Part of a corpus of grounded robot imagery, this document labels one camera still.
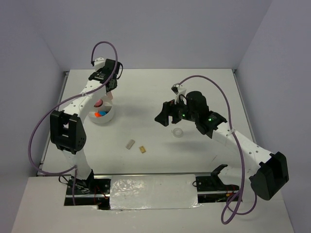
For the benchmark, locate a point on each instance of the clear tape roll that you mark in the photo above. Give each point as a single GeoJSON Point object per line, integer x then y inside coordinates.
{"type": "Point", "coordinates": [177, 132]}

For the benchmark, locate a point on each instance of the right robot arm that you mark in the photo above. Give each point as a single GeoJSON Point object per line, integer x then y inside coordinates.
{"type": "Point", "coordinates": [269, 171]}

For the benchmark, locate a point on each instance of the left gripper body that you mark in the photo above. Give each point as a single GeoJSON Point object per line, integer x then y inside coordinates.
{"type": "Point", "coordinates": [114, 85]}

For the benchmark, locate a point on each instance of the beige eraser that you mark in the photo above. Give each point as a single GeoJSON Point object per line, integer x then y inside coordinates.
{"type": "Point", "coordinates": [130, 144]}

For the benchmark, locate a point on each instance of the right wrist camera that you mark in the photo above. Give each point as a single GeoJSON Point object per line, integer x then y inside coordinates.
{"type": "Point", "coordinates": [179, 90]}

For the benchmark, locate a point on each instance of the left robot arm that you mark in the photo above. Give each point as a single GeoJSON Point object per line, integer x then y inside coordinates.
{"type": "Point", "coordinates": [67, 131]}

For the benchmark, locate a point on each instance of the white round divided container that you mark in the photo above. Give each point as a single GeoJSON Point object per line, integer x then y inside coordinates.
{"type": "Point", "coordinates": [103, 114]}

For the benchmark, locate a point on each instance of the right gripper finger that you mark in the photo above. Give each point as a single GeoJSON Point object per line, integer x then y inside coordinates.
{"type": "Point", "coordinates": [175, 119]}
{"type": "Point", "coordinates": [163, 116]}

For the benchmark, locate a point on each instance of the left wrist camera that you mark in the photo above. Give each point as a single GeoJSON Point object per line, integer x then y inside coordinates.
{"type": "Point", "coordinates": [98, 64]}

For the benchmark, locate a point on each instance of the pink eraser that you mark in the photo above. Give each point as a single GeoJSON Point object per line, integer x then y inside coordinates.
{"type": "Point", "coordinates": [109, 95]}

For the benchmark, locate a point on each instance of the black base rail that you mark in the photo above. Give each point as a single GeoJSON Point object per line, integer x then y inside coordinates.
{"type": "Point", "coordinates": [210, 189]}

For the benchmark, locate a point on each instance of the small yellow sharpener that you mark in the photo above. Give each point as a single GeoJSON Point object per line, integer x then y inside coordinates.
{"type": "Point", "coordinates": [142, 149]}

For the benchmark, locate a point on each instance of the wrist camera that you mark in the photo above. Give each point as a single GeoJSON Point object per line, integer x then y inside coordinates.
{"type": "Point", "coordinates": [179, 90]}
{"type": "Point", "coordinates": [98, 64]}

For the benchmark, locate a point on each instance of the silver foil mat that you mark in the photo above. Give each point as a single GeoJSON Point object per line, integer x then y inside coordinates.
{"type": "Point", "coordinates": [153, 192]}

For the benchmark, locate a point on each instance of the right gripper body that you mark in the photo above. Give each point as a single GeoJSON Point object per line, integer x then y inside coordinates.
{"type": "Point", "coordinates": [181, 110]}

